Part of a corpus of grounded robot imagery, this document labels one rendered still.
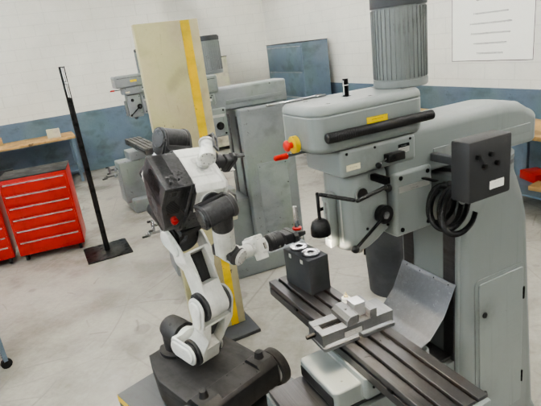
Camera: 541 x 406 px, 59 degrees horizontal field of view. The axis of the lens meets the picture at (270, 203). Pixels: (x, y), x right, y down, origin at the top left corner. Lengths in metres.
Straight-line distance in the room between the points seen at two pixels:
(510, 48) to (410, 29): 4.82
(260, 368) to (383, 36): 1.62
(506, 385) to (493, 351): 0.24
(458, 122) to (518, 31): 4.58
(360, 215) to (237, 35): 9.79
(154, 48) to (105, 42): 7.34
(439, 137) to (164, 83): 1.92
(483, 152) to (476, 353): 0.98
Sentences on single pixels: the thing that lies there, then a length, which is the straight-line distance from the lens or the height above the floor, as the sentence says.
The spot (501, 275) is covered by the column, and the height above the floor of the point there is 1.05.
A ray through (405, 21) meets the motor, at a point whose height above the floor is 2.11.
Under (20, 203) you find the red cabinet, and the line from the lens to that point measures 6.14.
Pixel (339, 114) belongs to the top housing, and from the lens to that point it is 1.61.
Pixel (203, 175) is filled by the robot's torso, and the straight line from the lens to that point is 1.95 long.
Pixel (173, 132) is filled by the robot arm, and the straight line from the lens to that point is 2.11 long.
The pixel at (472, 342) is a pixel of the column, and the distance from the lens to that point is 2.32.
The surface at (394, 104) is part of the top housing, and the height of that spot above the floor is 1.85.
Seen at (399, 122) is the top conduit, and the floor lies 1.79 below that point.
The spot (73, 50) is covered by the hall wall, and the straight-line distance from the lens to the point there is 10.50.
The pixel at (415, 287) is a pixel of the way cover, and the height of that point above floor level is 0.98.
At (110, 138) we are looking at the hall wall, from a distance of 10.63.
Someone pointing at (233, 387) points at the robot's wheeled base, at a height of 0.59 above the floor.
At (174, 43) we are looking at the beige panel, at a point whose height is 2.16.
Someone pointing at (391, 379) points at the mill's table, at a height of 0.90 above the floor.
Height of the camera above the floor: 2.11
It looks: 19 degrees down
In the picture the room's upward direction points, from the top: 7 degrees counter-clockwise
